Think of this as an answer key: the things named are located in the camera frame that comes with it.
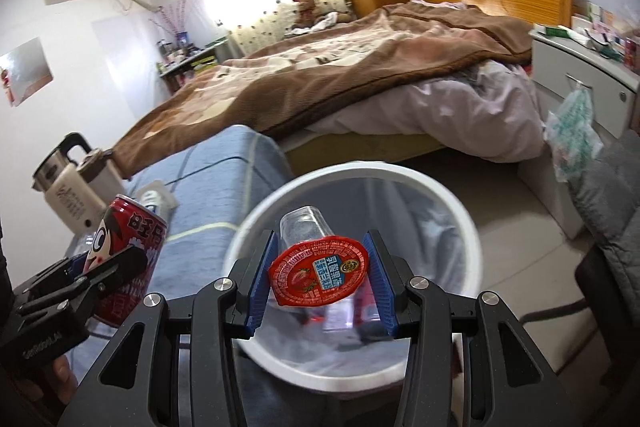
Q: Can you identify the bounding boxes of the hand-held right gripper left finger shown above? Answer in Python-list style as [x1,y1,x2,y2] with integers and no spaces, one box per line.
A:
[57,229,279,427]

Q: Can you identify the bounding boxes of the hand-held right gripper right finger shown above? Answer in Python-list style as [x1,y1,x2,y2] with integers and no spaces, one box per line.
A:
[362,229,588,427]

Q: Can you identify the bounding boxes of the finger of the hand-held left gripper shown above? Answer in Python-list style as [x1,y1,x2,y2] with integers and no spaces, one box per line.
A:
[30,256,91,295]
[85,247,150,295]

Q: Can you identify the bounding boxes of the red cartoon drink can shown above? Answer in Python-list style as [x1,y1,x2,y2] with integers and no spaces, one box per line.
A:
[89,194,169,327]

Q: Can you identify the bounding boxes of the jelly cup with red lid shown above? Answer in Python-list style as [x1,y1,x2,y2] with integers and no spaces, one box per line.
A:
[267,206,370,308]

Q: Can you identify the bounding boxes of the white round trash bin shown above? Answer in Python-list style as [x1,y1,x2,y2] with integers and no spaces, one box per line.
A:
[222,161,483,394]

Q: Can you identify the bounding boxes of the person's left hand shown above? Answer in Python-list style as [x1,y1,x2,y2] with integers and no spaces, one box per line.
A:
[50,353,81,407]

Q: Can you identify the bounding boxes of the cream electric kettle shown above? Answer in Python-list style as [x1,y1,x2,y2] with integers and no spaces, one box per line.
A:
[31,133,108,240]

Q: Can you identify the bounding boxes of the white yogurt cup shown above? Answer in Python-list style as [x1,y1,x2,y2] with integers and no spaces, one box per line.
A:
[135,179,179,220]

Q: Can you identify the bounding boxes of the beige mug with brown band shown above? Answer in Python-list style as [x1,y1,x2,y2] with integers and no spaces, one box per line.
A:
[75,148,123,208]

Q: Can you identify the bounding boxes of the blue checked tablecloth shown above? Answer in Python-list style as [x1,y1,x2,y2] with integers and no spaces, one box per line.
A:
[65,124,292,375]

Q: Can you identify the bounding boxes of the pale pink bed sheet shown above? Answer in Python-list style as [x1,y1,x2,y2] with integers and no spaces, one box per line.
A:
[280,57,548,162]

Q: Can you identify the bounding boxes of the bed with brown blanket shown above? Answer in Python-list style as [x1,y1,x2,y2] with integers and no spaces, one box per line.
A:
[112,2,533,180]

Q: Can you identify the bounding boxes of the cluttered desk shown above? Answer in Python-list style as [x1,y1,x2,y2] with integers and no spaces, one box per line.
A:
[157,34,233,95]

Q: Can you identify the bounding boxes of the green printed plastic bag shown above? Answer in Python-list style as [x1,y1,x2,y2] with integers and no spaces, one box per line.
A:
[545,87,606,185]

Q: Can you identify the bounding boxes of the grey cushioned chair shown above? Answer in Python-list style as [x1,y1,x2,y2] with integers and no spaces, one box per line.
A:
[520,142,640,427]

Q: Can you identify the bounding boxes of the brown teddy bear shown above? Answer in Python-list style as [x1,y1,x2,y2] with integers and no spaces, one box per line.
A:
[291,0,353,30]

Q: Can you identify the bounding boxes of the white nightstand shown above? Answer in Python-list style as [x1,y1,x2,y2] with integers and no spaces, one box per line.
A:
[517,24,640,240]

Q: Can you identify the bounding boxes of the pile of small boxes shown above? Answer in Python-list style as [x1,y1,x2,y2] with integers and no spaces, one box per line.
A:
[570,2,640,68]

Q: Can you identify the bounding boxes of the silver wall panel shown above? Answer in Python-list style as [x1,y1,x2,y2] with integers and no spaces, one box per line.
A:
[0,38,54,108]

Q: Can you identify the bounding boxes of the white wall sheet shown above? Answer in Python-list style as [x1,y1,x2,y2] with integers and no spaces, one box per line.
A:
[91,18,171,118]

